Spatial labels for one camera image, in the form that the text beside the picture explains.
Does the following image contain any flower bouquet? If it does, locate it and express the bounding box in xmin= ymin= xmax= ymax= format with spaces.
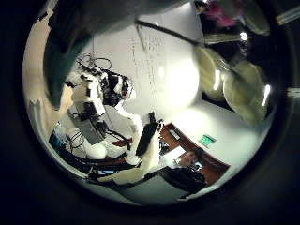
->
xmin=43 ymin=0 xmax=276 ymax=128

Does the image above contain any teal lit equipment rack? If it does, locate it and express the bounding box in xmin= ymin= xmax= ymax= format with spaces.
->
xmin=49 ymin=127 xmax=68 ymax=154

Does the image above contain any brown wooden desk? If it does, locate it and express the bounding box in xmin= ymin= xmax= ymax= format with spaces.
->
xmin=158 ymin=123 xmax=232 ymax=186

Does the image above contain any green exit sign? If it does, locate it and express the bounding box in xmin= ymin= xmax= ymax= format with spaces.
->
xmin=200 ymin=134 xmax=218 ymax=148

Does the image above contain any person in black clothes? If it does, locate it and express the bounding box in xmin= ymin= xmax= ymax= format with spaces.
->
xmin=160 ymin=149 xmax=209 ymax=195

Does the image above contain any black cable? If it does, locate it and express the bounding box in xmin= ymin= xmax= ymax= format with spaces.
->
xmin=74 ymin=52 xmax=113 ymax=73

